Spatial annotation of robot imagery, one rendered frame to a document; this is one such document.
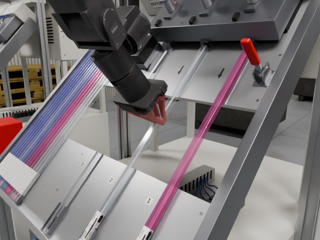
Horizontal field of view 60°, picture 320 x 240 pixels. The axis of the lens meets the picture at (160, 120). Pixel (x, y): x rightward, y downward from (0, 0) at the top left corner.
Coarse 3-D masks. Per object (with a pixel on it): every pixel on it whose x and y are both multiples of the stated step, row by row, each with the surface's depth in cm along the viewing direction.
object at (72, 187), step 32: (64, 160) 67; (96, 160) 61; (32, 192) 66; (64, 192) 60; (96, 192) 56; (128, 192) 51; (160, 192) 48; (64, 224) 55; (128, 224) 47; (160, 224) 44; (192, 224) 42
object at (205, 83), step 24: (168, 48) 73; (192, 48) 68; (216, 48) 63; (240, 48) 59; (264, 48) 56; (144, 72) 72; (168, 72) 67; (216, 72) 58; (240, 72) 55; (168, 96) 62; (192, 96) 58; (216, 96) 55; (240, 96) 51
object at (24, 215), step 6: (0, 192) 69; (6, 198) 66; (12, 204) 63; (18, 204) 65; (18, 210) 61; (24, 210) 62; (24, 216) 59; (30, 216) 61; (24, 222) 58; (30, 222) 57; (36, 222) 58; (30, 228) 56; (36, 228) 55; (36, 234) 54; (42, 234) 53
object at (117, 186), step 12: (204, 48) 64; (192, 60) 63; (192, 72) 62; (180, 84) 60; (168, 108) 58; (144, 144) 55; (132, 156) 55; (132, 168) 54; (120, 180) 53; (108, 204) 51
